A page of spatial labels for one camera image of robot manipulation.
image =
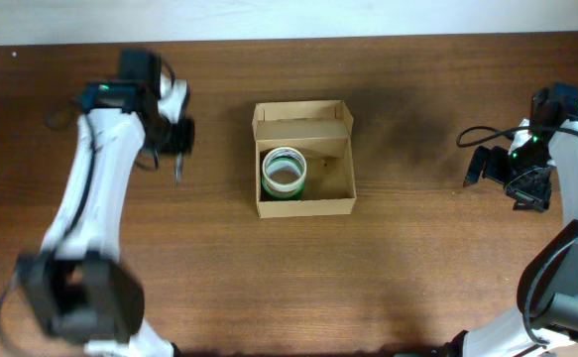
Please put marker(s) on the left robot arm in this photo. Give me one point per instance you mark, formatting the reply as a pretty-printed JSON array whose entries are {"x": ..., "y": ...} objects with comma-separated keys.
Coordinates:
[{"x": 77, "y": 286}]

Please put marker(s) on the brown cardboard box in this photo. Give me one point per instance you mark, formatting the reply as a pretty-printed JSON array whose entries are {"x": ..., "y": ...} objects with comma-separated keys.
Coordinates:
[{"x": 303, "y": 158}]

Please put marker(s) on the dark grey pen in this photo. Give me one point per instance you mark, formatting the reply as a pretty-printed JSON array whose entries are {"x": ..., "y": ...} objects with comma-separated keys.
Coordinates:
[{"x": 178, "y": 168}]

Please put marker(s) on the green tape roll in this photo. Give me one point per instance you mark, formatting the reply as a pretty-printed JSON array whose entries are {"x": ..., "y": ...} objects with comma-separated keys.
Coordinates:
[{"x": 281, "y": 191}]

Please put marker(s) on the cream masking tape roll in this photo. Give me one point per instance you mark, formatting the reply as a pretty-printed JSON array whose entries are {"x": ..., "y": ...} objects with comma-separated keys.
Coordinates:
[{"x": 283, "y": 171}]

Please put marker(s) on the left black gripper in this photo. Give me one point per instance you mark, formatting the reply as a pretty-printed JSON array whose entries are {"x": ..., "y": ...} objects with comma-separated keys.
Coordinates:
[{"x": 178, "y": 137}]

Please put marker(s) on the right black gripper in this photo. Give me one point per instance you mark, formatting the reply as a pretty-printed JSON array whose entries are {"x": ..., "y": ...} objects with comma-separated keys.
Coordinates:
[{"x": 498, "y": 166}]

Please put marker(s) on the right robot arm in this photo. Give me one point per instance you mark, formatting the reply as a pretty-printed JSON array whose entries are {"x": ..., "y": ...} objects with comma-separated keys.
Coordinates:
[{"x": 544, "y": 147}]

